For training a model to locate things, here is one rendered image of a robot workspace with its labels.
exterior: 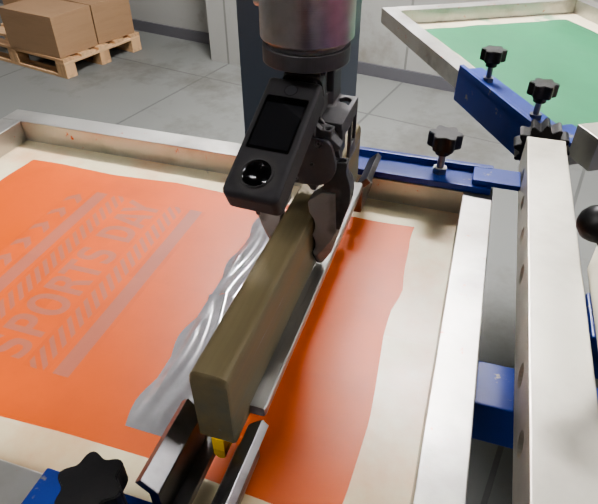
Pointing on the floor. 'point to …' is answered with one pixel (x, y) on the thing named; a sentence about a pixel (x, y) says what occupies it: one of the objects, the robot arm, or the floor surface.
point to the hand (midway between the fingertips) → (298, 252)
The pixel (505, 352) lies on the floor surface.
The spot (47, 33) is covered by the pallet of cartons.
